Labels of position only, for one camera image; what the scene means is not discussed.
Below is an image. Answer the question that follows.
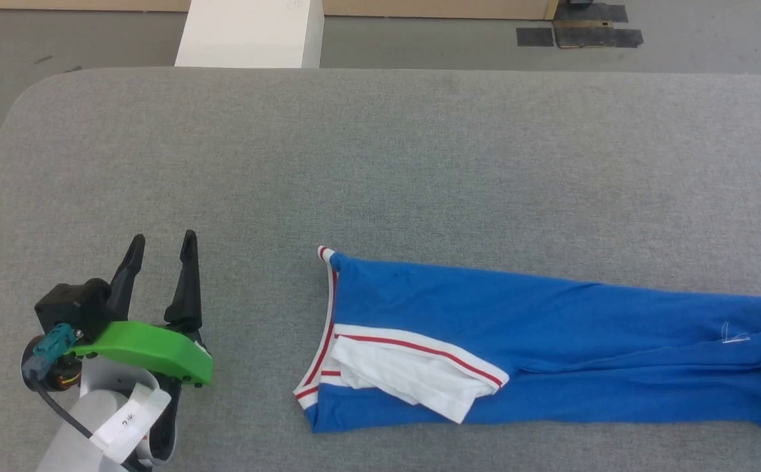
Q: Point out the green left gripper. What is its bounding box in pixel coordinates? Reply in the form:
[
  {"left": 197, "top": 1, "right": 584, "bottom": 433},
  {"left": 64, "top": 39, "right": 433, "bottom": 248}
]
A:
[{"left": 21, "top": 229, "right": 214, "bottom": 393}]

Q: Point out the white box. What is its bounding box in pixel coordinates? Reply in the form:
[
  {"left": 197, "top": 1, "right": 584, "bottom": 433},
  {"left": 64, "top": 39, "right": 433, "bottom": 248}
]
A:
[{"left": 175, "top": 0, "right": 324, "bottom": 69}]

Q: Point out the lemon print partition screen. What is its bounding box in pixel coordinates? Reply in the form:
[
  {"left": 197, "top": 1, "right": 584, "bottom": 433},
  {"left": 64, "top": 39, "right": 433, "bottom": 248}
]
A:
[{"left": 0, "top": 0, "right": 559, "bottom": 21}]

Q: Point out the small black floor tape patch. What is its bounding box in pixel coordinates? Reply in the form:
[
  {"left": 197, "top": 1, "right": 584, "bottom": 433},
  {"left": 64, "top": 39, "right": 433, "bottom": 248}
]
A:
[{"left": 517, "top": 28, "right": 555, "bottom": 47}]

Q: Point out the large dark floor base mat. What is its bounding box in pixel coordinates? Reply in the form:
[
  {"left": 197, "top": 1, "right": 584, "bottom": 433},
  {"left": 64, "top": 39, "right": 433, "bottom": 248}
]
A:
[{"left": 554, "top": 3, "right": 644, "bottom": 49}]

